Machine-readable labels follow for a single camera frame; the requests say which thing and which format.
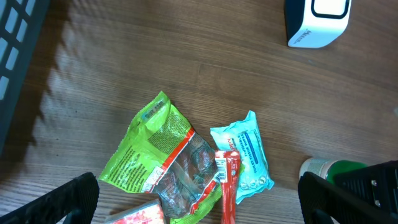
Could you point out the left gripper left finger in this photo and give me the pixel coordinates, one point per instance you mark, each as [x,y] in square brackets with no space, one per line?
[73,202]

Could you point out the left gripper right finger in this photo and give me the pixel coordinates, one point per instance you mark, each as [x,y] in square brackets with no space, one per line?
[323,202]

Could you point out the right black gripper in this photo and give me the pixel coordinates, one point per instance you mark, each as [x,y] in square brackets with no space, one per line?
[376,185]

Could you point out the green lid jar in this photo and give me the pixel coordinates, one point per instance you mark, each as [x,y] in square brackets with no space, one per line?
[327,169]

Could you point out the red small tissue pack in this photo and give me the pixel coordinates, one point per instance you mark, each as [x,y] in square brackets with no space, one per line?
[147,213]

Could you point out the teal wipes pack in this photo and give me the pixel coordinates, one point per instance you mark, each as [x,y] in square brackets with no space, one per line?
[244,136]

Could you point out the red stick packet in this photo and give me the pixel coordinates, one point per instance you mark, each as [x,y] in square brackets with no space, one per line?
[228,164]

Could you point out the green snack bag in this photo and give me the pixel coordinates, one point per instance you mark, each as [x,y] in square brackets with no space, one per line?
[162,154]

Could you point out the white barcode scanner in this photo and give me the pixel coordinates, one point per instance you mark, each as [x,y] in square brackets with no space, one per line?
[313,24]

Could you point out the grey plastic mesh basket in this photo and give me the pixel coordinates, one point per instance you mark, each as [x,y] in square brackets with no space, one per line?
[21,23]

